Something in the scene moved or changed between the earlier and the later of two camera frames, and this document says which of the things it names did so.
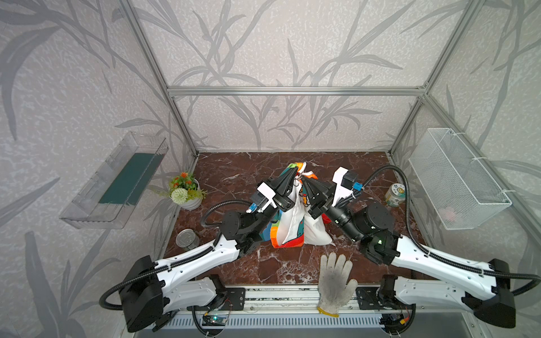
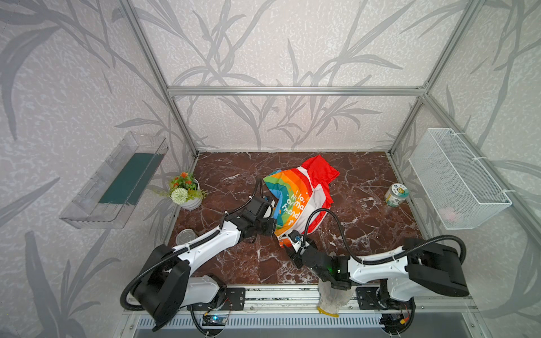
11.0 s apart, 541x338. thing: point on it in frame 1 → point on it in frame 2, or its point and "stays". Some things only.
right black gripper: (320, 203) → (299, 251)
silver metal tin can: (187, 238) stays
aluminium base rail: (306, 300) stays
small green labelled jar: (395, 196) stays
